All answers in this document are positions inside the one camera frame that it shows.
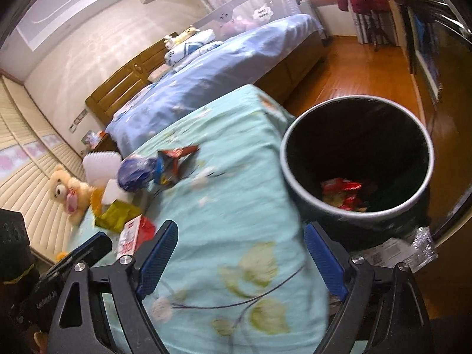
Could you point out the beige teddy bear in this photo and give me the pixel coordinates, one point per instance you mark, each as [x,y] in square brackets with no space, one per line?
[74,195]

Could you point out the yellow snack bag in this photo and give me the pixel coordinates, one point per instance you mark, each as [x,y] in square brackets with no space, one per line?
[117,215]

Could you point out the blue clear plastic bag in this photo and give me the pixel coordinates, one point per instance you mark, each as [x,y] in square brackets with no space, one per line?
[135,173]

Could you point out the red white milk carton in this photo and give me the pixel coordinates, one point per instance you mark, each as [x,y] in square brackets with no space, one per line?
[134,233]

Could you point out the grey bed guard rail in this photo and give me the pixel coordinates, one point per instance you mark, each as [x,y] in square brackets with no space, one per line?
[238,16]

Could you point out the wooden headboard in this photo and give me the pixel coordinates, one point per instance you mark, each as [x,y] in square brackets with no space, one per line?
[125,83]

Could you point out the blue floral bed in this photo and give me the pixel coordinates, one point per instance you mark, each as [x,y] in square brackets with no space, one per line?
[274,57]

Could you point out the black tv cabinet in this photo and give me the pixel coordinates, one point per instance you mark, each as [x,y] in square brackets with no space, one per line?
[439,57]

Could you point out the black trash bin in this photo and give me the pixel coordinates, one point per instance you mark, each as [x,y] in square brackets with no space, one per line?
[371,141]

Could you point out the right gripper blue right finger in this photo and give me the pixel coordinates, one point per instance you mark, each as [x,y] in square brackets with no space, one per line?
[380,305]

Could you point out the yellow plush dog toy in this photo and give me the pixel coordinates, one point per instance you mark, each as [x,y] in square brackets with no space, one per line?
[170,41]

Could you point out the folded blue white quilt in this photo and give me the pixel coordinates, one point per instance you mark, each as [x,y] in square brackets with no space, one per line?
[183,54]

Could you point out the wooden nightstand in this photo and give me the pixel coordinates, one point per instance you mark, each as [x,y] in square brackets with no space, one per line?
[102,142]

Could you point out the silver foil bag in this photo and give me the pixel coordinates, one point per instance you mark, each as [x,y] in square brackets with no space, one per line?
[417,251]

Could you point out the white foam net sleeve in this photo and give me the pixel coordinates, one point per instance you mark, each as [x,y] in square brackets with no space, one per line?
[100,167]

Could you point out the teal floral tablecloth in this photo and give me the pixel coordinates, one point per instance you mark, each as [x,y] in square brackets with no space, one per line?
[240,279]

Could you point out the dark red snack wrapper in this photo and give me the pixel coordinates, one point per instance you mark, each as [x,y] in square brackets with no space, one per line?
[166,172]

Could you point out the beige pillow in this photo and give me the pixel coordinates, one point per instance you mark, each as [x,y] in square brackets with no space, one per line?
[159,73]

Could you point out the yellow foam net sleeve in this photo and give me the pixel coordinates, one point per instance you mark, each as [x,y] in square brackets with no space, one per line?
[96,201]

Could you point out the person's left hand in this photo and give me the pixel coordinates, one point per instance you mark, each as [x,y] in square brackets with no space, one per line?
[41,340]

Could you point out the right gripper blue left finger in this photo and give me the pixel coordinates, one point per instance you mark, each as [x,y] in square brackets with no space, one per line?
[80,324]

